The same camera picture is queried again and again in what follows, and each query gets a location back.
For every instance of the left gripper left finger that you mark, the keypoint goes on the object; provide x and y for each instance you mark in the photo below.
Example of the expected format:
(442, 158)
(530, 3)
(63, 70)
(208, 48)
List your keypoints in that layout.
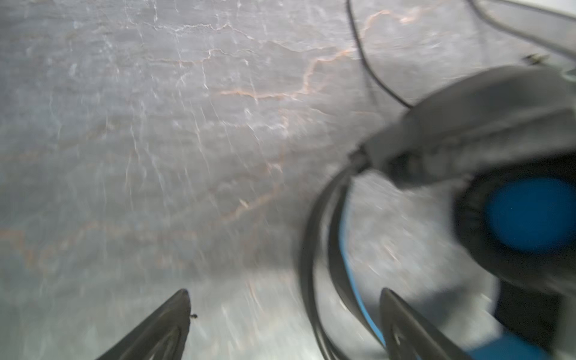
(162, 335)

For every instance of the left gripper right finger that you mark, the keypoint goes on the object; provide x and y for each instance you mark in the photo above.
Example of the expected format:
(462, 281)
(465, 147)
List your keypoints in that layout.
(408, 335)

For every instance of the black gaming headphones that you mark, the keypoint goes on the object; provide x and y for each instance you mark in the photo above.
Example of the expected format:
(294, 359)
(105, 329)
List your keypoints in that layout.
(497, 149)

